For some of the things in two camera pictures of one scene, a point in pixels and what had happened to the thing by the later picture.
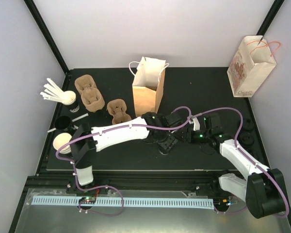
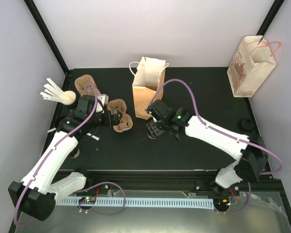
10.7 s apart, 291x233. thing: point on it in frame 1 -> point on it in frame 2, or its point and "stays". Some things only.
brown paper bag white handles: x=148 y=84 stays
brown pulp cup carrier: x=117 y=108 stays
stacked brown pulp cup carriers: x=91 y=97 stays
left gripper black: x=167 y=145 -> x=108 y=122
